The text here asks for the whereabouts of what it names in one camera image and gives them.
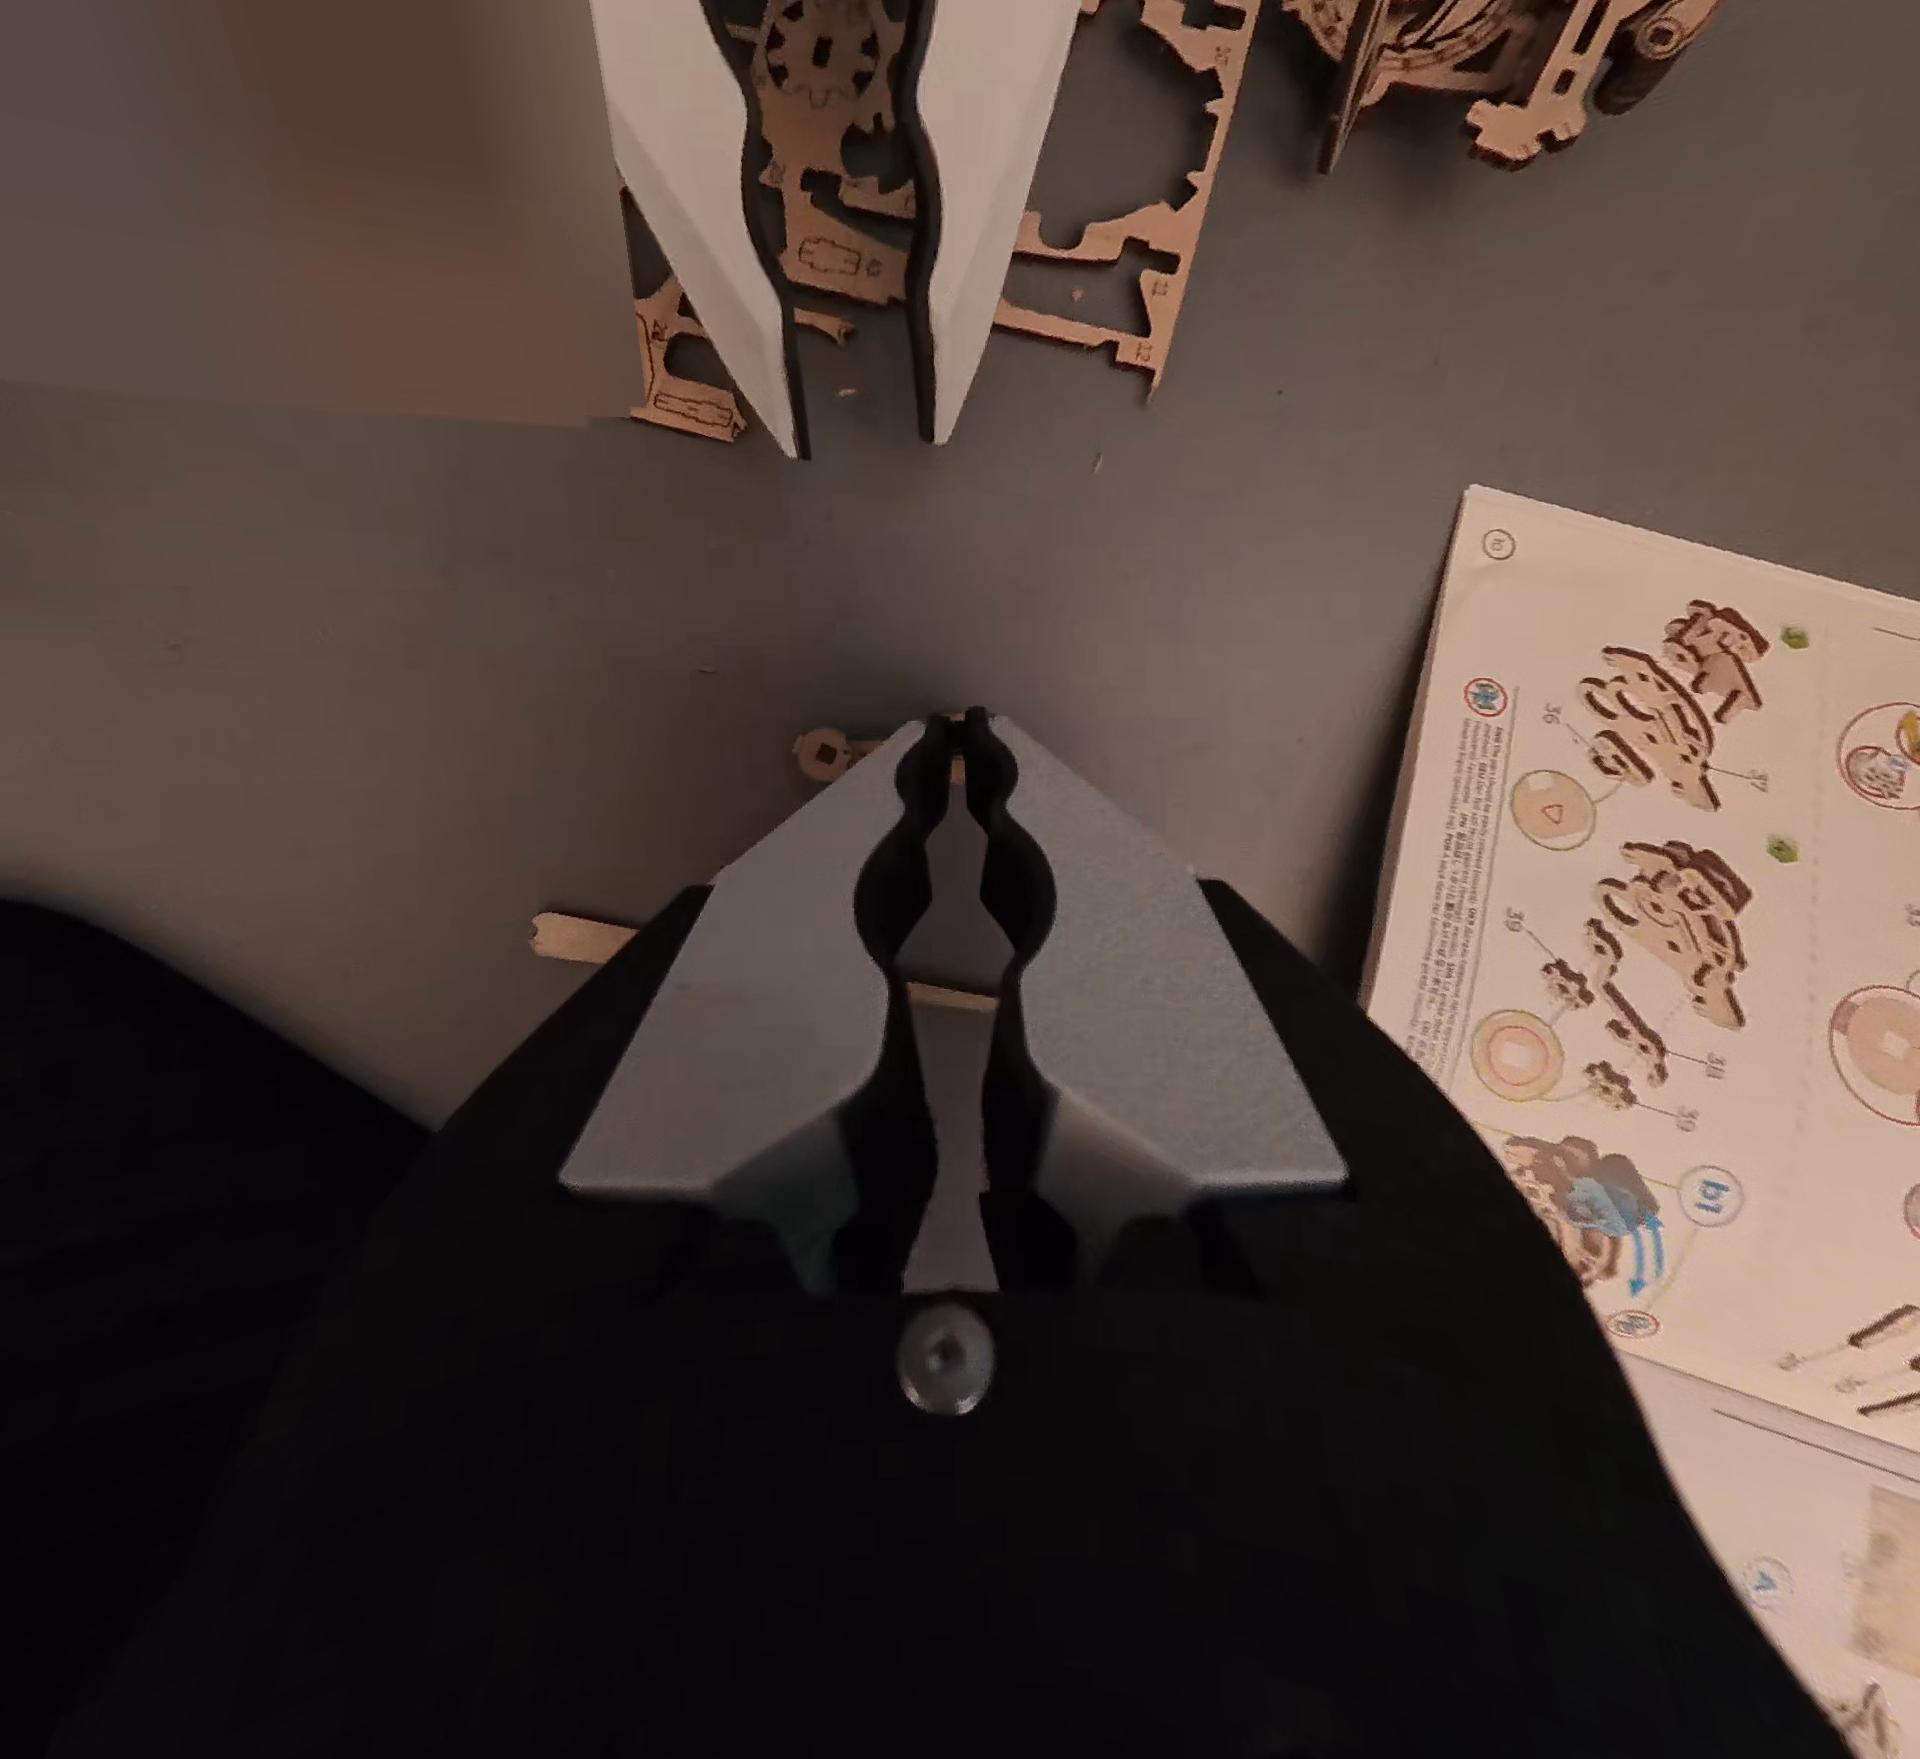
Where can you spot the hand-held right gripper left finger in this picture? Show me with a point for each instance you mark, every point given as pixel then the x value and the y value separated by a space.
pixel 721 1038

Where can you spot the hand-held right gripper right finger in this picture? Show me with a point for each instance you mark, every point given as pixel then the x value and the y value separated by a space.
pixel 1139 1038

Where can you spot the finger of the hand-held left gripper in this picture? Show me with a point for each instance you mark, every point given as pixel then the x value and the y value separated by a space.
pixel 1005 65
pixel 659 65

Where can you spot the laser-cut wooden parts sheet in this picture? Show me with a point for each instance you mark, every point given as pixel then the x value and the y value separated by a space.
pixel 1182 233

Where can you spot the small wooden lever part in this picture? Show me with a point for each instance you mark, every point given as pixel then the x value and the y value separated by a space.
pixel 819 751

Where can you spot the long wooden stick part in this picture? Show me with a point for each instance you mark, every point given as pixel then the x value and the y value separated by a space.
pixel 585 936

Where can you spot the open instruction booklet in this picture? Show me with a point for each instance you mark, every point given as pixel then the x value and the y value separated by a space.
pixel 1649 965

